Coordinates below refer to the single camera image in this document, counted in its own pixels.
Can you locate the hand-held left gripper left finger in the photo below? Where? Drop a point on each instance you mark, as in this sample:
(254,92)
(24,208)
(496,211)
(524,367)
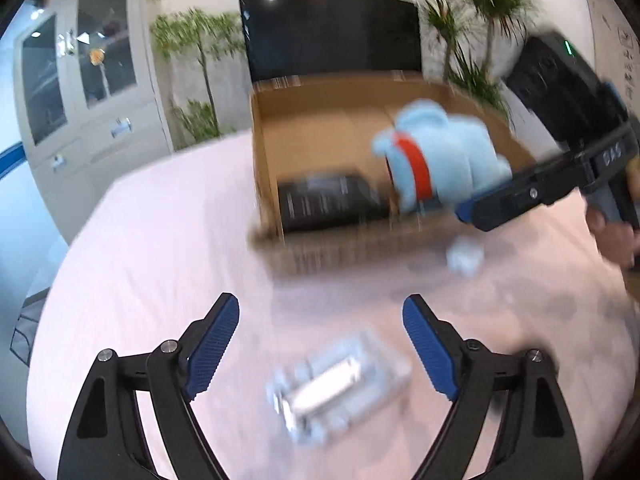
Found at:
(212,350)

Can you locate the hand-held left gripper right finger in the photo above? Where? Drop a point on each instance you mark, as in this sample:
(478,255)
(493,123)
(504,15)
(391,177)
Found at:
(430,350)

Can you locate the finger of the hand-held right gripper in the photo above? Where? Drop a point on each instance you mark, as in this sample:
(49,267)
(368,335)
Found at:
(520,200)

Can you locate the light blue plush toy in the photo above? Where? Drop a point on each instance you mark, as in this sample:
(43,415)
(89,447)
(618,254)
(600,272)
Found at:
(460,150)

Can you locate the clear plastic package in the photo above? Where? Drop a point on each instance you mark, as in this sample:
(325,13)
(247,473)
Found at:
(340,390)

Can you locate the black box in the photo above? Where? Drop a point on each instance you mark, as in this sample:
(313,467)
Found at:
(330,202)

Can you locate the brown cardboard box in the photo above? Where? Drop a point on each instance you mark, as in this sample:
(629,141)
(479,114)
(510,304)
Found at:
(320,145)

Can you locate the person's right hand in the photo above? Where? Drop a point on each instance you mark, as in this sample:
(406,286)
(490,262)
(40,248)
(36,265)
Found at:
(620,245)

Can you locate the green palm plant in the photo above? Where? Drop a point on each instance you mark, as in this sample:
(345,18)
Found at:
(492,15)

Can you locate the pink tablecloth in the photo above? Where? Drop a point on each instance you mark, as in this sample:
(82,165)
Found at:
(150,260)

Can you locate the black flat screen television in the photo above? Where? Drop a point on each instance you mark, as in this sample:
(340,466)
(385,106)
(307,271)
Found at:
(330,35)

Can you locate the grey glass-door cabinet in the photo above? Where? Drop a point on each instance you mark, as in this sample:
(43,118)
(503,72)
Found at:
(85,130)

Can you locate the thin leafy potted tree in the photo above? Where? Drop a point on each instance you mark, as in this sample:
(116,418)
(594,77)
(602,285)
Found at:
(192,25)

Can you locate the white wall board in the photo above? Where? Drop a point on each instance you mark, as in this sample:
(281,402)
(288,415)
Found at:
(607,10)

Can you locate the dark metal frame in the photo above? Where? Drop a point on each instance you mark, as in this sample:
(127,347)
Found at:
(25,327)

